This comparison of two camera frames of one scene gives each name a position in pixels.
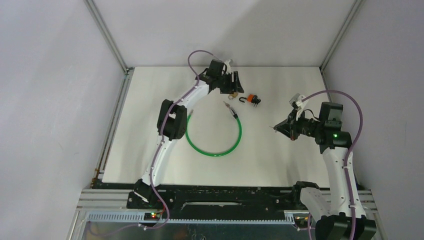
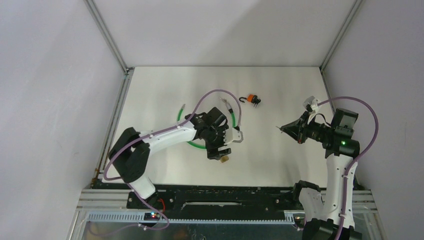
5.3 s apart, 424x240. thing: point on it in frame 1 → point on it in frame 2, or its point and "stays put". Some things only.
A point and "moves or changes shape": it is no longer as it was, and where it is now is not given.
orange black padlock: (250, 98) stays put
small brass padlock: (231, 96) moves or changes shape
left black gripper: (232, 86) → (212, 151)
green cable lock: (238, 118) moves or changes shape
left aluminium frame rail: (129, 73) stays put
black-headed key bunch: (256, 101) stays put
